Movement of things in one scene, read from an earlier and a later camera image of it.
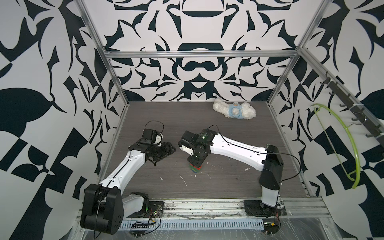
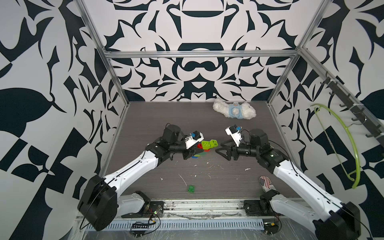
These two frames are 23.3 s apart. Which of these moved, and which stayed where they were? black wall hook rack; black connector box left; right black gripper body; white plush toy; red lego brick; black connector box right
Moved: right black gripper body; red lego brick
Stayed: black wall hook rack; black connector box left; white plush toy; black connector box right
